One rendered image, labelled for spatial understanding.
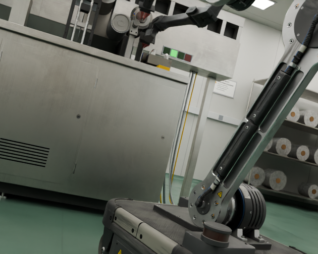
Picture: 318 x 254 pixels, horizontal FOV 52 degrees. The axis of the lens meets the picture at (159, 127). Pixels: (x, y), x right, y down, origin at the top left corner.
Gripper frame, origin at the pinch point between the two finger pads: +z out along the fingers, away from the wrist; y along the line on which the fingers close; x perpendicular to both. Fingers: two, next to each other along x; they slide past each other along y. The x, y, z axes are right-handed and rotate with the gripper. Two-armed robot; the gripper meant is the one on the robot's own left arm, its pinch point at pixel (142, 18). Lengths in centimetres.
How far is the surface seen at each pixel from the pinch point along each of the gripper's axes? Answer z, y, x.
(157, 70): 3.5, 10.2, -43.1
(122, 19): 5.0, -11.5, 0.7
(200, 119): 73, 75, -4
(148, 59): 15.9, 9.3, -18.1
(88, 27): 5.4, -31.5, -17.6
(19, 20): 21, -72, -8
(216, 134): 239, 201, 135
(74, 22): 4.8, -39.5, -17.4
